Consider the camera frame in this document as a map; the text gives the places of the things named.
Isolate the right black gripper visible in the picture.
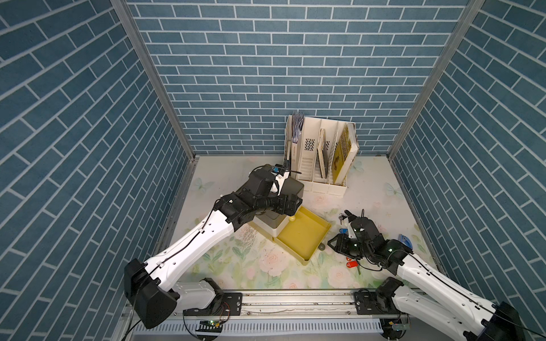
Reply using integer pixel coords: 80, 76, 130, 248
325, 232, 371, 259

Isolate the red tag key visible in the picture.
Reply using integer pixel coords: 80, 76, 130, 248
346, 257, 361, 274

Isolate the olive and cream drawer cabinet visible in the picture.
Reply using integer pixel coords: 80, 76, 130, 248
249, 164, 304, 238

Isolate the yellow bottom drawer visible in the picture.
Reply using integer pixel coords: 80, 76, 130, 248
272, 207, 331, 266

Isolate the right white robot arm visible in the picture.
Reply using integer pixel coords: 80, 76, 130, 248
328, 211, 526, 340

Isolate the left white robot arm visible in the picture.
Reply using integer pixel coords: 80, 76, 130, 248
124, 164, 304, 329

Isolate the floral table mat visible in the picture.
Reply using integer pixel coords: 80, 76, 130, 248
181, 201, 436, 290

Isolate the blue plastic clip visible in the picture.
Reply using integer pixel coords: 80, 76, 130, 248
398, 234, 413, 249

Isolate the white file organizer rack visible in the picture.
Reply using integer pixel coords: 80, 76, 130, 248
284, 115, 354, 197

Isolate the yellow cover book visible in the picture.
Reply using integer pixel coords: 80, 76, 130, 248
332, 123, 359, 185

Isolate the blue spine book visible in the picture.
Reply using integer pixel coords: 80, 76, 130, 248
286, 110, 304, 172

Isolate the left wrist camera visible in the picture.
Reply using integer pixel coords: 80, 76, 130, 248
270, 165, 304, 196

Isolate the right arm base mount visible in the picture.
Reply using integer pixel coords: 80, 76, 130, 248
353, 277, 405, 315

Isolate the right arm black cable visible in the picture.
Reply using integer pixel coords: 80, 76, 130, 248
409, 253, 546, 338

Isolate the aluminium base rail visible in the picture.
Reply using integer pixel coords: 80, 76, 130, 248
114, 289, 474, 321

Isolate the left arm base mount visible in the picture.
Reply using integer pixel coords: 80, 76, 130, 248
177, 278, 243, 316

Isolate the left metal corner post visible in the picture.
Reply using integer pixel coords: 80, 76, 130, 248
109, 0, 196, 162

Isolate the metal corner post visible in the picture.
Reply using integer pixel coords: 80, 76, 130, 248
387, 0, 485, 163
109, 0, 196, 162

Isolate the right metal corner post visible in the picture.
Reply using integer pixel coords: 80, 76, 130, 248
387, 0, 485, 163

